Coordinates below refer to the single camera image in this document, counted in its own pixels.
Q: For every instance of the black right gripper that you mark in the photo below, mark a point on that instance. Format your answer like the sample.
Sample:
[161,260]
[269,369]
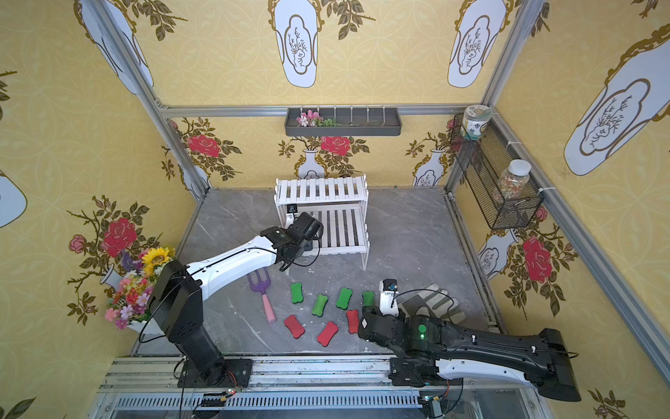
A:
[370,325]

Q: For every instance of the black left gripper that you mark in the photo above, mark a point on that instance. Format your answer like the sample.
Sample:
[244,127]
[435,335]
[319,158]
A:
[307,228]

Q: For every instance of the red whiteboard eraser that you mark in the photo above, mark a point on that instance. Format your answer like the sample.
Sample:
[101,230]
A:
[353,321]
[325,337]
[294,326]

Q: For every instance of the green whiteboard eraser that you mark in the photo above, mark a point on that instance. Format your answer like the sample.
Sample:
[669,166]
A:
[319,305]
[344,298]
[368,299]
[297,295]

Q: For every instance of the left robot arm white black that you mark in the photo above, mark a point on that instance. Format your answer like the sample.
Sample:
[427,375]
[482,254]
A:
[176,302]

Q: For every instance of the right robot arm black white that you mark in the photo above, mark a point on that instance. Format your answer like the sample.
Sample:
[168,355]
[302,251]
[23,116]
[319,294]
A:
[430,351]

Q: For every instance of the white wooden slatted shelf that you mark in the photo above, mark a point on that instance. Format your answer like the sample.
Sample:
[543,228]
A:
[341,206]

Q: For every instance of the grey white oven mitt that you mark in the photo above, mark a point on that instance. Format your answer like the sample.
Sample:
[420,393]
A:
[434,302]

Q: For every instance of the purple pink garden fork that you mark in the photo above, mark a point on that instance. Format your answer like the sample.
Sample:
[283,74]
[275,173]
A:
[259,282]

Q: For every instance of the small pink flower sprig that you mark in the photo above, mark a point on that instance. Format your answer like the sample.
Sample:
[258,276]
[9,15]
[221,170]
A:
[314,119]

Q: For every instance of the white flower pot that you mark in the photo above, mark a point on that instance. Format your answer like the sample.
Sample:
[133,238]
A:
[145,327]

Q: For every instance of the colourful artificial flower bouquet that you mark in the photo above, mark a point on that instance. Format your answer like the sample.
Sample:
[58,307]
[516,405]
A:
[129,305]

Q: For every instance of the clear jar colourful sweets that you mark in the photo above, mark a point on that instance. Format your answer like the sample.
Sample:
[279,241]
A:
[512,181]

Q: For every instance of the patterned jar white lid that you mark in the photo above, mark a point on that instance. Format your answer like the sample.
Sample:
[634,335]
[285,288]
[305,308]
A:
[475,120]

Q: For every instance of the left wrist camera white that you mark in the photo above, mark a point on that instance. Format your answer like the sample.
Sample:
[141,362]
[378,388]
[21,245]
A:
[292,214]

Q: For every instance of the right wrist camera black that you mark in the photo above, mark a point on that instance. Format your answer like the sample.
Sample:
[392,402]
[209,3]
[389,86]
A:
[388,293]

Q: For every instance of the dark grey wall tray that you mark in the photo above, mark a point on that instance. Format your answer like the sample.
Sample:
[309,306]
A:
[351,121]

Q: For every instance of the aluminium corner frame post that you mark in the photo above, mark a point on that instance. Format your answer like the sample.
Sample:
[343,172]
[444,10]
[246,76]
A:
[102,20]

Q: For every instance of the black wire wall basket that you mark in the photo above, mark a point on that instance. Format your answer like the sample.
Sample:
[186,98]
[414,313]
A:
[481,164]

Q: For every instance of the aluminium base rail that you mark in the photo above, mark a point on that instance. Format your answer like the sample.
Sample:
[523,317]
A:
[314,382]

